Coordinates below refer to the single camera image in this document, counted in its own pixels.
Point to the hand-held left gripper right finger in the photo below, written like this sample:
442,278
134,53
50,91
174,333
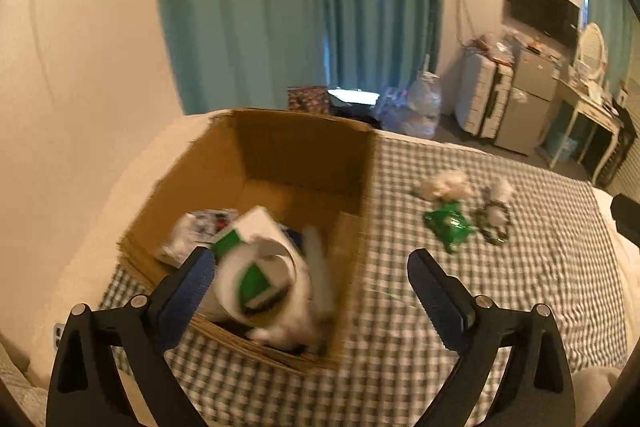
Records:
440,307

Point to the green checkered cloth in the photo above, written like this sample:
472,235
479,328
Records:
390,307

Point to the white oval mirror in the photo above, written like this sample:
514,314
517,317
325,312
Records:
591,49

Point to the teal storage bin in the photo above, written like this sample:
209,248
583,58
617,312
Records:
557,144

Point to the beige cushion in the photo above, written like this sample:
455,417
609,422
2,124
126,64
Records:
595,397

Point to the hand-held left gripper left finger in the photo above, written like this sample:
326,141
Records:
185,302

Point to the green tissue box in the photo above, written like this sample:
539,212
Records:
255,224

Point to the grey mini fridge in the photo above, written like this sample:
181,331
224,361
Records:
527,107

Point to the pale blue suitcase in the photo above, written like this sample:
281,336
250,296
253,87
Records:
475,97

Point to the clear plastic bag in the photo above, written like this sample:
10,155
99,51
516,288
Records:
500,47

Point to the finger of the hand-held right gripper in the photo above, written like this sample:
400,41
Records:
629,217

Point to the black television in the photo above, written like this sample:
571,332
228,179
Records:
542,9

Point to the white bed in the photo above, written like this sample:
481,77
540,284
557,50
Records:
620,307

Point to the grey phone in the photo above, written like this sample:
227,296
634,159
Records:
59,334

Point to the green snack packet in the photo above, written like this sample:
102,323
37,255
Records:
447,227

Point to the narrow teal curtain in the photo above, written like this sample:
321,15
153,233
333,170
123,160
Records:
610,2

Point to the white dressing table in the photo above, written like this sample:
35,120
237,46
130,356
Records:
580,104

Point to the crumpled white tissue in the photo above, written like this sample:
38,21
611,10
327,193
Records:
442,187

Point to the large cardboard box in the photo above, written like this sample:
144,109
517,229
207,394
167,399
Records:
300,157

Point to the large clear water bottle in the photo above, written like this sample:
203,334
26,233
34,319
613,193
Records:
425,104

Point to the wide teal curtain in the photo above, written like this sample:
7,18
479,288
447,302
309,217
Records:
235,7

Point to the dark patterned box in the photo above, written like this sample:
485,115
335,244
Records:
307,99

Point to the white tape roll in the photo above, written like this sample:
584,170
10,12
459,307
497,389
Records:
225,277

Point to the printed plastic wrapper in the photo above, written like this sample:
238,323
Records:
190,232

